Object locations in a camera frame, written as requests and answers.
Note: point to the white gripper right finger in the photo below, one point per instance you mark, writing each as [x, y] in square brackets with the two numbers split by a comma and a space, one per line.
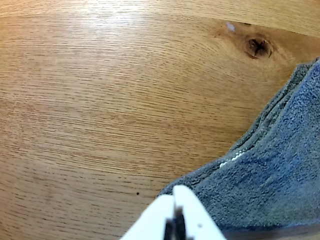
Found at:
[197, 220]

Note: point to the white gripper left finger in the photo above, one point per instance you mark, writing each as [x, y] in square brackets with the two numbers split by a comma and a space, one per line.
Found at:
[152, 220]

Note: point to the grey cleaning cloth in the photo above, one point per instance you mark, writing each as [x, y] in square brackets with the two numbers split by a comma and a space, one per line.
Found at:
[270, 175]

